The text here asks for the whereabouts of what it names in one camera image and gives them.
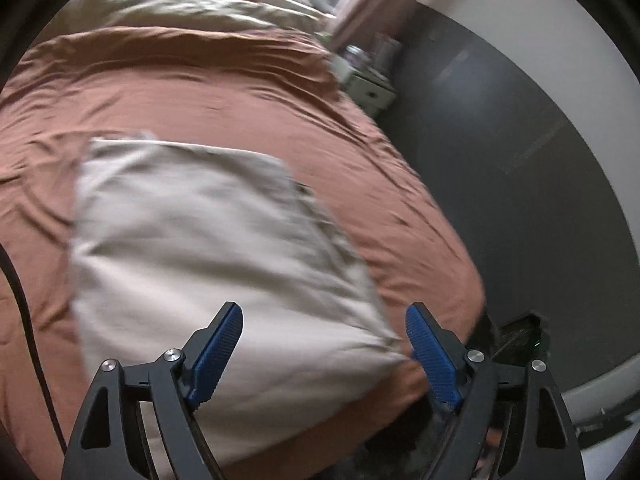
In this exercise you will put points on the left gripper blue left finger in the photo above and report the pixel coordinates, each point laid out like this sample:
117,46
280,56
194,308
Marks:
208,352

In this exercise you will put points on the right pink curtain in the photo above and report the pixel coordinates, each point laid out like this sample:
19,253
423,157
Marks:
361,21

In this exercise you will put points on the beige zip jacket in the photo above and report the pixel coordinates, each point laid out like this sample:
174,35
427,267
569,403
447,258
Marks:
167,232

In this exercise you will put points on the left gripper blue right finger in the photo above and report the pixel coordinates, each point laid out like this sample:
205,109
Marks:
440,353

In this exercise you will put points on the white bedside nightstand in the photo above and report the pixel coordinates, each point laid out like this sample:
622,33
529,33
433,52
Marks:
372,93

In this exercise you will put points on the rust brown duvet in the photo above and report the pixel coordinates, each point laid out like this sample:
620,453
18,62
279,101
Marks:
270,92

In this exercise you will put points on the olive beige duvet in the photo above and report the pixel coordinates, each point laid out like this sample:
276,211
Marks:
205,15

